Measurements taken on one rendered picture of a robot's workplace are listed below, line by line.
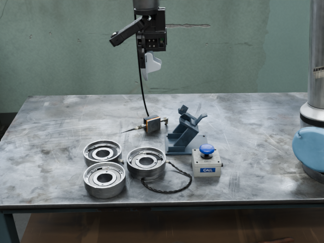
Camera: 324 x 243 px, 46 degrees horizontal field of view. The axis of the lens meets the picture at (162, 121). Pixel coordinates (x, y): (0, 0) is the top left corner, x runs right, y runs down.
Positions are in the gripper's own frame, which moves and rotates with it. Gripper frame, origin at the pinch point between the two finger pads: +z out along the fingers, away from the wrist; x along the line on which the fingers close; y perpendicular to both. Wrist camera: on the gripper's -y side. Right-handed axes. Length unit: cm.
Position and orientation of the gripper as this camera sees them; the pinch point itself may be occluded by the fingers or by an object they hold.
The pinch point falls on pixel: (143, 76)
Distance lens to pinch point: 116.2
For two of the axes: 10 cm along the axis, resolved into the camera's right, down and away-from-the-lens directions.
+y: 10.0, -0.1, -0.8
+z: 0.5, 8.9, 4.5
